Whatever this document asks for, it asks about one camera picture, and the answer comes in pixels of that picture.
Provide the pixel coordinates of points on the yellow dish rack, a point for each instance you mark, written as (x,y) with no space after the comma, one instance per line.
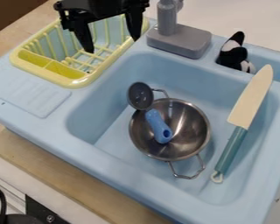
(77,51)

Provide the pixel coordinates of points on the silver pot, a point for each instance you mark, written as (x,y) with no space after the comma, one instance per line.
(185,137)

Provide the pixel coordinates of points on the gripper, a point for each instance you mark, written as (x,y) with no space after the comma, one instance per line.
(101,8)

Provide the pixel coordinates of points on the light blue toy sink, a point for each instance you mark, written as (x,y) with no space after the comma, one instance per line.
(107,163)

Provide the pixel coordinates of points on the black and white plush animal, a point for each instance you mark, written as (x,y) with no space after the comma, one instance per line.
(234,53)

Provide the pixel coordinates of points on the grey tap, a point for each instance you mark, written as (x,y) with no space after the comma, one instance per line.
(176,32)

